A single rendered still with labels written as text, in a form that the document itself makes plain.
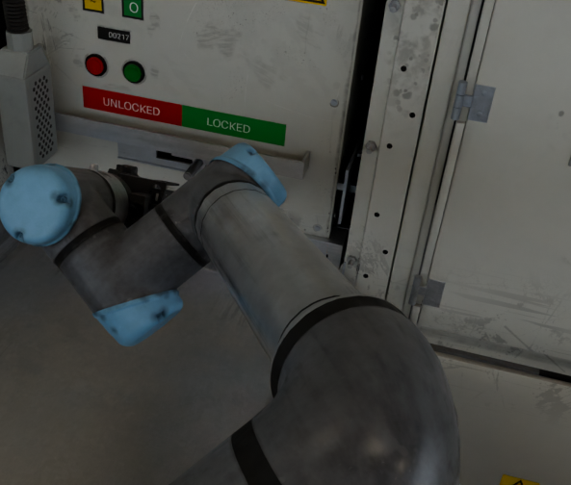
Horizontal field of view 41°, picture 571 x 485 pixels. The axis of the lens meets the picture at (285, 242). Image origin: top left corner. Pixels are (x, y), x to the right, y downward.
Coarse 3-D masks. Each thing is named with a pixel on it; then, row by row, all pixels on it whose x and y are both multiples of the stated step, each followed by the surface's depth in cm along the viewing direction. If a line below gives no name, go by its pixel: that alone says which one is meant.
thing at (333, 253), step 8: (336, 232) 120; (344, 232) 120; (312, 240) 117; (320, 240) 117; (328, 240) 118; (336, 240) 118; (344, 240) 118; (328, 248) 117; (336, 248) 117; (344, 248) 119; (328, 256) 118; (336, 256) 118; (336, 264) 119
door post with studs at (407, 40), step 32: (416, 0) 92; (384, 32) 95; (416, 32) 94; (384, 64) 97; (416, 64) 96; (384, 96) 99; (416, 96) 98; (384, 128) 101; (416, 128) 100; (384, 160) 104; (384, 192) 106; (352, 224) 111; (384, 224) 109; (352, 256) 114; (384, 256) 112; (384, 288) 115
